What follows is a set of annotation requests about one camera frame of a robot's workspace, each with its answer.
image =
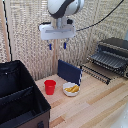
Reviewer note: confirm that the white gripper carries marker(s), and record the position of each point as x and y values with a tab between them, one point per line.
56	31

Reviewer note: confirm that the red plastic cup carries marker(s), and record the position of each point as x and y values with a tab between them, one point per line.
50	87

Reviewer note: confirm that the black toaster oven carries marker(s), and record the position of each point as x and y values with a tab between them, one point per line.
115	43

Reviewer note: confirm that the dark blue upright board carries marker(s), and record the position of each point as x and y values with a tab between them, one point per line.
68	71

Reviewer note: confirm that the woven wicker screen panel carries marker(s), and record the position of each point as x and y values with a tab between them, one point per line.
28	50
90	43

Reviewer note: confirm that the yellow food pieces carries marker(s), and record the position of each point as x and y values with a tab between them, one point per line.
72	89

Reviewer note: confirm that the white bowl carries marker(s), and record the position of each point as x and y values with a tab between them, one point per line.
68	93

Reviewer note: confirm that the black fabric storage box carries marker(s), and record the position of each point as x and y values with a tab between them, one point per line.
18	96

